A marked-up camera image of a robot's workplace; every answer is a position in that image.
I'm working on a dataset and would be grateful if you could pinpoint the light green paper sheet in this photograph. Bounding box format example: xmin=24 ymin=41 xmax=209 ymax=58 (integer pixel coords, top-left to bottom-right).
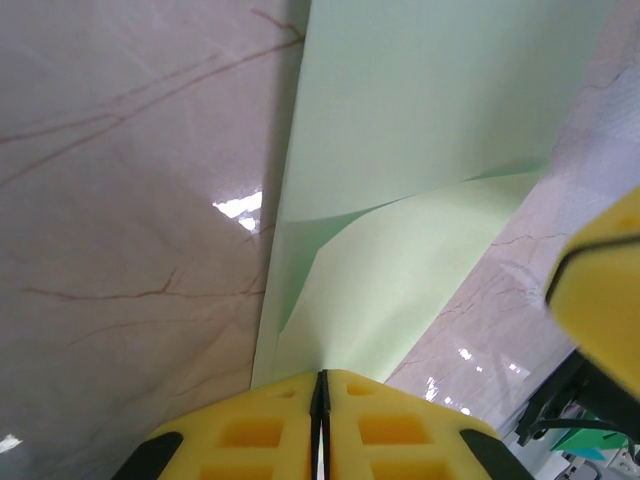
xmin=249 ymin=0 xmax=616 ymax=392

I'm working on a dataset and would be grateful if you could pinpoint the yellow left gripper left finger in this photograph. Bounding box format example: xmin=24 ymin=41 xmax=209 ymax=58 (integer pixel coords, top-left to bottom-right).
xmin=109 ymin=368 xmax=321 ymax=480

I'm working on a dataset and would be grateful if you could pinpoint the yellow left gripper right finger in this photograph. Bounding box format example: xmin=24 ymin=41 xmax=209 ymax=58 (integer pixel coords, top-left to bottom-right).
xmin=323 ymin=368 xmax=531 ymax=480

